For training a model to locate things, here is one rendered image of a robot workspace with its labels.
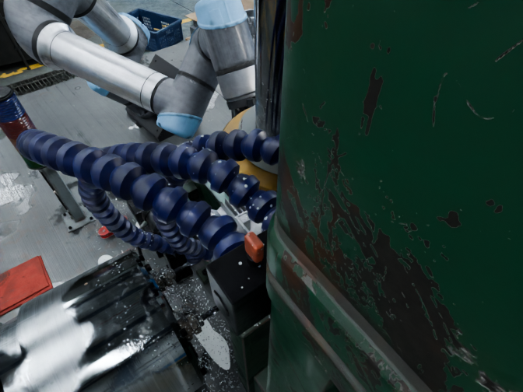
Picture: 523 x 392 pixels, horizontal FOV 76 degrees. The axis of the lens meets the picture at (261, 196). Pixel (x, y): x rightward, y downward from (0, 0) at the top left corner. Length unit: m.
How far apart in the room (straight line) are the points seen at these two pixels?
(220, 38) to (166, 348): 0.45
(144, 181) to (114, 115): 1.32
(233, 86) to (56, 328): 0.42
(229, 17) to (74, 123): 1.06
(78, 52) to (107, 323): 0.51
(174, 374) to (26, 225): 0.80
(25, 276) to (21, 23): 0.60
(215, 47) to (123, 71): 0.22
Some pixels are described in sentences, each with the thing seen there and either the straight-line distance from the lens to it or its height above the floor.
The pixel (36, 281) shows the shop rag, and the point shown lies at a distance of 1.05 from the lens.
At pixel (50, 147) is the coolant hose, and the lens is 0.24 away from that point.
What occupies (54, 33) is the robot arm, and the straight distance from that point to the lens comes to 0.84.
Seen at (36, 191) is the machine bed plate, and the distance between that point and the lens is 1.29.
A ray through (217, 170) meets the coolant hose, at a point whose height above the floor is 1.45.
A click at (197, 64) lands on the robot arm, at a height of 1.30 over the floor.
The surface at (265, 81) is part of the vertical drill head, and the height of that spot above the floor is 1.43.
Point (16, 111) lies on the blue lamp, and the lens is 0.89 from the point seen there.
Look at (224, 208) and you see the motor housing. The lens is 0.65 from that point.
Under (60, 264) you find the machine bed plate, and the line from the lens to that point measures 1.06.
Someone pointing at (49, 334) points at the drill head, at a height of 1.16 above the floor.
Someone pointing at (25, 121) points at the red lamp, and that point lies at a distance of 0.91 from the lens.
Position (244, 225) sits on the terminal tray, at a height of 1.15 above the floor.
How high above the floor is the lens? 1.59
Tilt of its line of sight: 48 degrees down
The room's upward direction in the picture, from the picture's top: straight up
